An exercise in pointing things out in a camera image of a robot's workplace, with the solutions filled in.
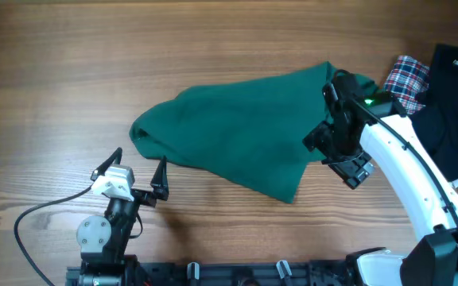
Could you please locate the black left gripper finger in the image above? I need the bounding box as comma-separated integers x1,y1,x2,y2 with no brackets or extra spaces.
91,147,122,180
150,157,169,200

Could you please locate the green cloth bag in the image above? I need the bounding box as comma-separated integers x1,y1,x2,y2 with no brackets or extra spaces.
129,60,378,204

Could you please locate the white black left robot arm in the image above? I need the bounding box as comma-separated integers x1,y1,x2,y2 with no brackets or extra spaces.
66,148,169,286

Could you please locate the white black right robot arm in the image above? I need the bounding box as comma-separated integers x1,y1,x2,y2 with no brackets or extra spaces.
303,70,458,285

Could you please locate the plaid checkered shirt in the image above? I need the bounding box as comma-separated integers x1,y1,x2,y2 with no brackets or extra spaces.
383,56,429,115

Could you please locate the dark navy garment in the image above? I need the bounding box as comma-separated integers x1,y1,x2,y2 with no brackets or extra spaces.
410,44,458,181

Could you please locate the black aluminium mounting rail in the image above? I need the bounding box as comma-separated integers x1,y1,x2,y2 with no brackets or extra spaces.
65,260,363,285

